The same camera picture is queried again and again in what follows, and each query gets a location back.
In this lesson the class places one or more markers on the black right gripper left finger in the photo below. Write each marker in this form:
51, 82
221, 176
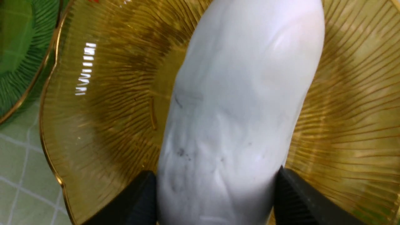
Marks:
135, 205

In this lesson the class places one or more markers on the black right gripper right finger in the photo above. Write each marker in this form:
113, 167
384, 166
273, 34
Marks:
296, 202

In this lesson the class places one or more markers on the white toy radish with leaves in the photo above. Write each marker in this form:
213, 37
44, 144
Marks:
234, 107

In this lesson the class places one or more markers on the green checkered tablecloth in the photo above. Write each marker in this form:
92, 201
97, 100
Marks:
30, 194

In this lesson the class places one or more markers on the amber ribbed plastic bowl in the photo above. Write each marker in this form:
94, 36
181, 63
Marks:
104, 107

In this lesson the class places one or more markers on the green ribbed plastic bowl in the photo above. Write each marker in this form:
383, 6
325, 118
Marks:
27, 51

